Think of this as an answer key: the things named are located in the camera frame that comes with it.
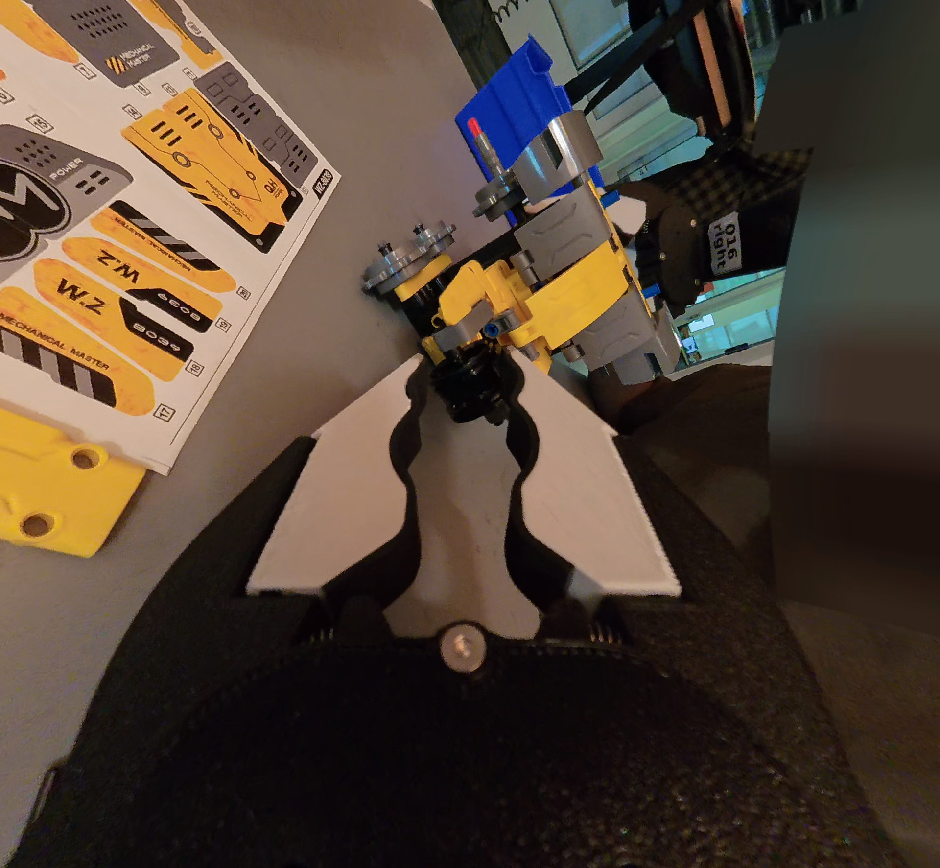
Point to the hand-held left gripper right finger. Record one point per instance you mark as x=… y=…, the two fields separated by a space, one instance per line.
x=595 y=508

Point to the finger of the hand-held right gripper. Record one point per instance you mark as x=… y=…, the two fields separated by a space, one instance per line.
x=630 y=214

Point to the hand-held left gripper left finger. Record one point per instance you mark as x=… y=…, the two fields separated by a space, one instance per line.
x=330 y=508

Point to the yellow black brick vehicle model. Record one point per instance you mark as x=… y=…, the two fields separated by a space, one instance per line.
x=565 y=288

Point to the person's right forearm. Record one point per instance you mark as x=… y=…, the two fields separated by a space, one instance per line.
x=705 y=457

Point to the blue plastic bin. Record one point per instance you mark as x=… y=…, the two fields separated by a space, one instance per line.
x=514 y=97

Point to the wooden edged board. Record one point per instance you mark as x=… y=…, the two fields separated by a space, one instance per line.
x=701 y=23

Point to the yellow brick panel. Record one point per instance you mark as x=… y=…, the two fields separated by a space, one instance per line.
x=59 y=493

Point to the yellow grey sticker sheet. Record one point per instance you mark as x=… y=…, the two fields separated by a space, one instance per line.
x=147 y=222

